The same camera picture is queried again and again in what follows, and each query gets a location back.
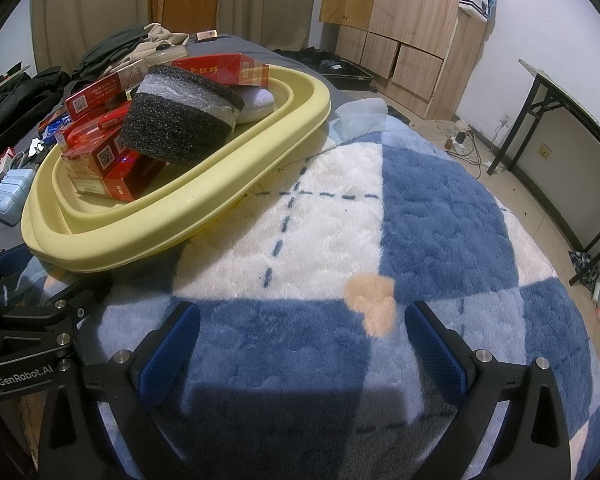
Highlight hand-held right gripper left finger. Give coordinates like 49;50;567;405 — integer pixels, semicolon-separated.
39;301;202;480

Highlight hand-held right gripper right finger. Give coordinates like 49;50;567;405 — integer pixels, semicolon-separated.
404;301;573;480

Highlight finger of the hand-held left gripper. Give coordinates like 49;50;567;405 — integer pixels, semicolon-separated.
55;277;116;321
0;246;36;306

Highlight pale yellow plastic basin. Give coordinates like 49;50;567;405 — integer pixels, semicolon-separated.
21;62;333;273

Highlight red cigarette box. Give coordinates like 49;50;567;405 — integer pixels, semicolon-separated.
60;127;131;196
64;71;140;120
105;154;168;203
172;52;272;88

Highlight black grey foam roll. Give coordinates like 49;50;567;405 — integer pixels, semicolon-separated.
120;64;246;166

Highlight white computer mouse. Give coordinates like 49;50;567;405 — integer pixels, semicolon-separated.
235;85;276;123

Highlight light blue plug adapter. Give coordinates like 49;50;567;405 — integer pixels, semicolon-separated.
0;169;35;226

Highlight black clothes pile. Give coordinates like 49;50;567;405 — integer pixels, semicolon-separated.
0;67;71;161

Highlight plaid cloth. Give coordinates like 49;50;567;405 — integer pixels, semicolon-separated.
569;251;600;288

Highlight light blue cloth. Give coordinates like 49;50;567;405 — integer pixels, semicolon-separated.
330;97;396;141

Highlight grey green garment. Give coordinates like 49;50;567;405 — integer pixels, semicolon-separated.
77;22;156;78

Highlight beige garment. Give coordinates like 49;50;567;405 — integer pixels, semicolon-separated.
110;22;191;68

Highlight beige curtain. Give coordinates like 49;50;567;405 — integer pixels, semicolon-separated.
30;0;226;76

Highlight black folding table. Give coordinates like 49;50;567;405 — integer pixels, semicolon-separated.
487;58;600;286

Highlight black open suitcase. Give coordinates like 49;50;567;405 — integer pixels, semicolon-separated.
280;47;381;92

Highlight wooden wardrobe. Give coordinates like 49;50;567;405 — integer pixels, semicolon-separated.
319;0;502;121

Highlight power strip with cables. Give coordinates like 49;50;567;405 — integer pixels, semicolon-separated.
442;122;486;166

